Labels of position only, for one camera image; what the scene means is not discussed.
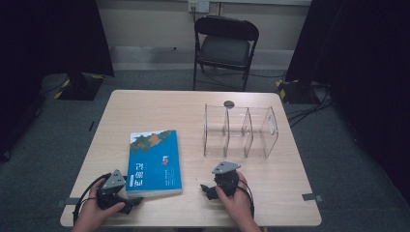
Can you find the grey round table grommet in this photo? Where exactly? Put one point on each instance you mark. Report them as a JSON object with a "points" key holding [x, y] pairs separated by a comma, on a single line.
{"points": [[228, 104]]}

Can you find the white wall socket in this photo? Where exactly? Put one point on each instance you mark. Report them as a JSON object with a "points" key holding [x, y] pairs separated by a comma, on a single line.
{"points": [[202, 6]]}

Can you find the clear acrylic book rack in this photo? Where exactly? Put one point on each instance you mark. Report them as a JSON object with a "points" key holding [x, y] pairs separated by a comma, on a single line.
{"points": [[240, 135]]}

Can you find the grey tape strip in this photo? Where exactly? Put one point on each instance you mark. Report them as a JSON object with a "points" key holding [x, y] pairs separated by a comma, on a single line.
{"points": [[69, 202], [312, 197]]}

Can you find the person's right hand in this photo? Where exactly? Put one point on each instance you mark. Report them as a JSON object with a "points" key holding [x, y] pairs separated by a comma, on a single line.
{"points": [[240, 204]]}

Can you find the person's left hand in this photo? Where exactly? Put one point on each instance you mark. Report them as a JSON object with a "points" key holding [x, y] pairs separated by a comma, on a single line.
{"points": [[92, 212]]}

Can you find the black folding chair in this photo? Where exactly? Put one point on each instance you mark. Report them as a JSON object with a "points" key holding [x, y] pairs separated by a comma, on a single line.
{"points": [[225, 48]]}

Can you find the black marker pen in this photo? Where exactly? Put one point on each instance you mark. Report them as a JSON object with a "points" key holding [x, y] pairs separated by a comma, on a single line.
{"points": [[92, 126]]}

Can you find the black curtain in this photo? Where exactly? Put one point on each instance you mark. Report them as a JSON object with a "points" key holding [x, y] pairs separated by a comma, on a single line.
{"points": [[45, 42], [364, 64]]}

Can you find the black stand base striped tape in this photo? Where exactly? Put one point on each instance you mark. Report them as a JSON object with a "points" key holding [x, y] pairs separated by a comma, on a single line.
{"points": [[295, 92], [80, 87]]}

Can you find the blue book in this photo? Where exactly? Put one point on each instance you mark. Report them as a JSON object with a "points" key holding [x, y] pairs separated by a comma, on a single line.
{"points": [[154, 164]]}

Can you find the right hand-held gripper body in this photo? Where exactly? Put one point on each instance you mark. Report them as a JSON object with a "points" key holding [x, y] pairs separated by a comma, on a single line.
{"points": [[227, 180]]}

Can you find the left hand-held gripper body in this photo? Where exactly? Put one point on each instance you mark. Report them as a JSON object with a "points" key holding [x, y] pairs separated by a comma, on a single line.
{"points": [[113, 182]]}

